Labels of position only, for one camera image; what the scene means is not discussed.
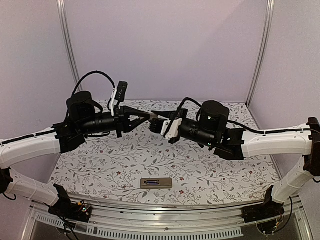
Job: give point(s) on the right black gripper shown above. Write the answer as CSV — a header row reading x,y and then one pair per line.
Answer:
x,y
169,114

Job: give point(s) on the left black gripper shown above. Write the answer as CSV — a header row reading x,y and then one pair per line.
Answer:
x,y
119,120

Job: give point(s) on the beige battery cover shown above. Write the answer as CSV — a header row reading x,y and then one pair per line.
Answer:
x,y
153,116

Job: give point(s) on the beige remote control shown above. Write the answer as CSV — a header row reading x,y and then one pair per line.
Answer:
x,y
164,183

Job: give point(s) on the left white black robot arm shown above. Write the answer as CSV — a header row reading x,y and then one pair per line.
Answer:
x,y
85,117

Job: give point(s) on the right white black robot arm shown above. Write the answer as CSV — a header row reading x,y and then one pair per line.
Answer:
x,y
231,140

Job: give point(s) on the floral patterned table mat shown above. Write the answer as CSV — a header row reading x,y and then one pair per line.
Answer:
x,y
111,168

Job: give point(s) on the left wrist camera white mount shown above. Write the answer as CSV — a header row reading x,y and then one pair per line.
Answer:
x,y
118,96

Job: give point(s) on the front aluminium rail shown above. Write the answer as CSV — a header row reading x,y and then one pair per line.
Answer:
x,y
118,220

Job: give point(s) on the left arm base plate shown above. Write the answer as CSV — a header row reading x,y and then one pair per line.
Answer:
x,y
80,211

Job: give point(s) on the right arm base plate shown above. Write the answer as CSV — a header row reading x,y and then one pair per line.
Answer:
x,y
261,211

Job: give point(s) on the left aluminium frame post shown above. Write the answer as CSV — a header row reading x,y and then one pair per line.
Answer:
x,y
62,12

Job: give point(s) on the aluminium frame post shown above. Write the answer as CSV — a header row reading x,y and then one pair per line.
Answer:
x,y
270,4
62,12

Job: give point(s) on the right aluminium frame post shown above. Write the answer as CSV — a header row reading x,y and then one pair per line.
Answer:
x,y
270,4

